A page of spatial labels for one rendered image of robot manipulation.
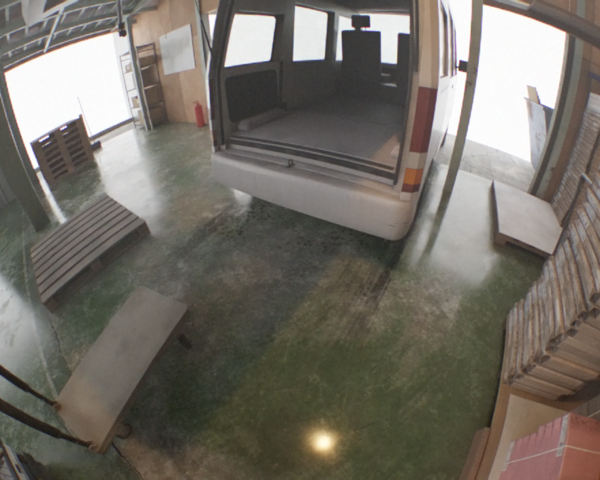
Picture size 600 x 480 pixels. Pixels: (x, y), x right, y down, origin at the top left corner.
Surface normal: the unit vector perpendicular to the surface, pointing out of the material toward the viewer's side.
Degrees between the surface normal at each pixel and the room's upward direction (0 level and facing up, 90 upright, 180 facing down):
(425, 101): 85
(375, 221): 90
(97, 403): 0
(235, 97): 90
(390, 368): 0
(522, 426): 0
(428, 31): 75
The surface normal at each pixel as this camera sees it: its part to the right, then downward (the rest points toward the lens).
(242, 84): 0.84, 0.33
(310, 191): -0.52, 0.50
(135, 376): -0.04, -0.76
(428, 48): -0.25, 0.42
